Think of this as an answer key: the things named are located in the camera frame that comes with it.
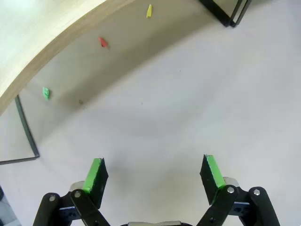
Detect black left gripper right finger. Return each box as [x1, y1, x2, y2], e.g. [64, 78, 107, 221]
[197, 154, 282, 226]

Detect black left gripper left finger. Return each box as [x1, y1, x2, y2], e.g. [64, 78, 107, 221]
[32, 157, 110, 226]

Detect red paper scrap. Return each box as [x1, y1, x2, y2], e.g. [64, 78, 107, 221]
[98, 36, 111, 50]

